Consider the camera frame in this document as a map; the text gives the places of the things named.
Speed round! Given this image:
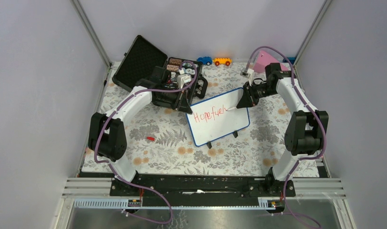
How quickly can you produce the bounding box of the red marker cap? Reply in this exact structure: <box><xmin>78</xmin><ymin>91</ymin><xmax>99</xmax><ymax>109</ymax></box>
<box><xmin>146</xmin><ymin>136</ymin><xmax>155</xmax><ymax>141</ymax></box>

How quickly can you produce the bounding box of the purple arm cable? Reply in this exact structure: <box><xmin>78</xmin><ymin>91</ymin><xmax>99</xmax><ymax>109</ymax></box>
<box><xmin>245</xmin><ymin>46</ymin><xmax>327</xmax><ymax>197</ymax></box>
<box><xmin>94</xmin><ymin>60</ymin><xmax>198</xmax><ymax>224</ymax></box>

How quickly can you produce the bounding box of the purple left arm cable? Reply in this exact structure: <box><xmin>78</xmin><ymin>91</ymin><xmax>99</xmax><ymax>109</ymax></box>
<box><xmin>94</xmin><ymin>60</ymin><xmax>198</xmax><ymax>224</ymax></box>

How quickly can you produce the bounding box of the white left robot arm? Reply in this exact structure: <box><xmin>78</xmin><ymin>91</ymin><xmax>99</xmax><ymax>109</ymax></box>
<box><xmin>88</xmin><ymin>66</ymin><xmax>254</xmax><ymax>196</ymax></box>

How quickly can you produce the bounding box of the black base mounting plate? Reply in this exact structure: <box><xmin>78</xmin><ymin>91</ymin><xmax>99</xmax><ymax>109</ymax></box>
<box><xmin>110</xmin><ymin>174</ymin><xmax>296</xmax><ymax>207</ymax></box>

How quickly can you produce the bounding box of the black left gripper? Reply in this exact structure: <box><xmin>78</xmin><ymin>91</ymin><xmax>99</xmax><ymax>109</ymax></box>
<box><xmin>157</xmin><ymin>85</ymin><xmax>192</xmax><ymax>114</ymax></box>

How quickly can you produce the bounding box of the blue block in corner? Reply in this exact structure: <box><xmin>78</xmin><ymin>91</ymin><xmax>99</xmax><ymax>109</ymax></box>
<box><xmin>283</xmin><ymin>57</ymin><xmax>296</xmax><ymax>64</ymax></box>

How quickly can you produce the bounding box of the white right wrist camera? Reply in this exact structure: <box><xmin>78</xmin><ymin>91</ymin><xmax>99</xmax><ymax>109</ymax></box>
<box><xmin>240</xmin><ymin>68</ymin><xmax>254</xmax><ymax>80</ymax></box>

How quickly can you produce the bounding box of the black poker chip case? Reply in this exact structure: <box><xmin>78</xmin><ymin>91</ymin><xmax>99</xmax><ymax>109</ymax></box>
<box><xmin>112</xmin><ymin>35</ymin><xmax>208</xmax><ymax>107</ymax></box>

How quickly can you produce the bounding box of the blue toy car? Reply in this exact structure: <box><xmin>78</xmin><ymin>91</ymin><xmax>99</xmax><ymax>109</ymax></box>
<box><xmin>197</xmin><ymin>56</ymin><xmax>213</xmax><ymax>66</ymax></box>

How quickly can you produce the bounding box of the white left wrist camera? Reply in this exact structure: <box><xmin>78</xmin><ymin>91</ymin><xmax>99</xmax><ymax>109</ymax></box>
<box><xmin>177</xmin><ymin>68</ymin><xmax>195</xmax><ymax>89</ymax></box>

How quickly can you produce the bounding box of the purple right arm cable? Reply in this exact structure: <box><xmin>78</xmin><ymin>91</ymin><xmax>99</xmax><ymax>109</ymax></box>
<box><xmin>245</xmin><ymin>46</ymin><xmax>327</xmax><ymax>197</ymax></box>

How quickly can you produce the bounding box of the blue framed whiteboard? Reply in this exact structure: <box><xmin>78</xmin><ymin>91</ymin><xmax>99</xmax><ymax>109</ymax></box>
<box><xmin>186</xmin><ymin>88</ymin><xmax>250</xmax><ymax>146</ymax></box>

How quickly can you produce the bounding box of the floral tablecloth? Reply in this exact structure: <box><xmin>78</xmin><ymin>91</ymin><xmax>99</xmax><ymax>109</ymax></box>
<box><xmin>99</xmin><ymin>62</ymin><xmax>291</xmax><ymax>177</ymax></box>

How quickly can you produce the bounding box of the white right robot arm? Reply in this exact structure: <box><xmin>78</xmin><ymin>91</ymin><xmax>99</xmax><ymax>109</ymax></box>
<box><xmin>237</xmin><ymin>63</ymin><xmax>329</xmax><ymax>197</ymax></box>

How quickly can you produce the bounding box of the pink plastic stand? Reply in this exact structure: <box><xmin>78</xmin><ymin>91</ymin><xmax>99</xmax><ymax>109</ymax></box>
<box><xmin>249</xmin><ymin>50</ymin><xmax>290</xmax><ymax>73</ymax></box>

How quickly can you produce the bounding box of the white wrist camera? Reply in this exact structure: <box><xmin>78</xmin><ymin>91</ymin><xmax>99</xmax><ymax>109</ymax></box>
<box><xmin>240</xmin><ymin>68</ymin><xmax>254</xmax><ymax>80</ymax></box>
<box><xmin>177</xmin><ymin>68</ymin><xmax>195</xmax><ymax>89</ymax></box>

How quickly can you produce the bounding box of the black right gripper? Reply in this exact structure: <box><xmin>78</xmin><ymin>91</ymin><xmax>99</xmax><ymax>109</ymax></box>
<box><xmin>236</xmin><ymin>81</ymin><xmax>278</xmax><ymax>110</ymax></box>

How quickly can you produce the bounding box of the orange toy car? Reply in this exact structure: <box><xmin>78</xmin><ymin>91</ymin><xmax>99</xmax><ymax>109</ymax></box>
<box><xmin>213</xmin><ymin>58</ymin><xmax>232</xmax><ymax>66</ymax></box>

